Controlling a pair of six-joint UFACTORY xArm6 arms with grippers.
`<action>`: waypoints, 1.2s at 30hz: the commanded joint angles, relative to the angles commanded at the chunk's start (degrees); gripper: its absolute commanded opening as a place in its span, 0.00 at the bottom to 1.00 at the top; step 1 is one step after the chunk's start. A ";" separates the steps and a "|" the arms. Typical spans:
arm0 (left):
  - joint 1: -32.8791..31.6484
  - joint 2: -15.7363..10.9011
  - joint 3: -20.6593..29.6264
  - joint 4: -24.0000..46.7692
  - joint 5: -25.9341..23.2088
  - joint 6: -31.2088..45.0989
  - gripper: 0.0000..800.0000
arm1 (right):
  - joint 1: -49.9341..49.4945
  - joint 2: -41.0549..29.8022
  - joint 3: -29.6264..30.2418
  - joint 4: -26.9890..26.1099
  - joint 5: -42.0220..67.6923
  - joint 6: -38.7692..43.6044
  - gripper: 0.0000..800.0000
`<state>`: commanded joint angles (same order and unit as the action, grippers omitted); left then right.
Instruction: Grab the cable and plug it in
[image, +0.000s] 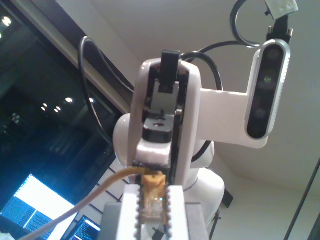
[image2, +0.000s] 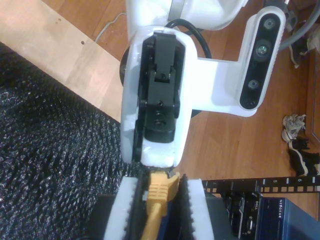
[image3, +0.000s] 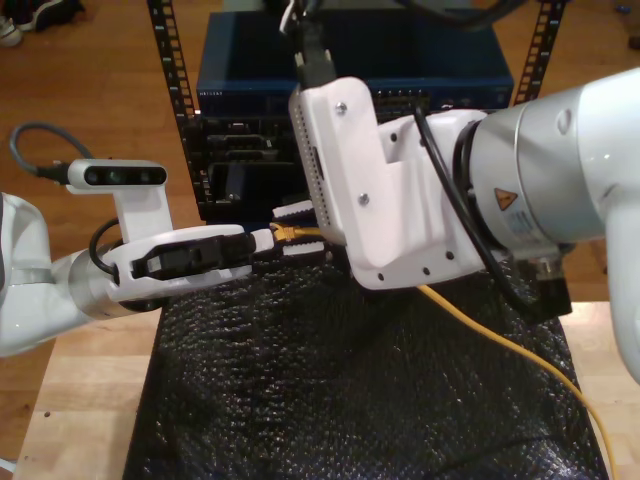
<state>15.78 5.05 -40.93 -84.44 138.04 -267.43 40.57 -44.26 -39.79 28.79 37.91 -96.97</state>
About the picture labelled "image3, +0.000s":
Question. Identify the black perforated rack post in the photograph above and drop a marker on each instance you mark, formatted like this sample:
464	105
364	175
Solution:
172	60
542	40

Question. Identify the blue network switch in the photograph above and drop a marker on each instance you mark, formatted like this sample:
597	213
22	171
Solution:
240	50

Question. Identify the black bubble mat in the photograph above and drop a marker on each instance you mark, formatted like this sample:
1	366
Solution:
300	400

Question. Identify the white sneaker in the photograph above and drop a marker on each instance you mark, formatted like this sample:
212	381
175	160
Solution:
7	32

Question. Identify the black rack server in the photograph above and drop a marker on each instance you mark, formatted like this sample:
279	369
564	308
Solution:
240	142

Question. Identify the small blue object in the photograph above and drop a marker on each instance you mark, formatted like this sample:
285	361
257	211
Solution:
623	8

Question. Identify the black rack shelf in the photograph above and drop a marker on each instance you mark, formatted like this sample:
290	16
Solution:
280	185

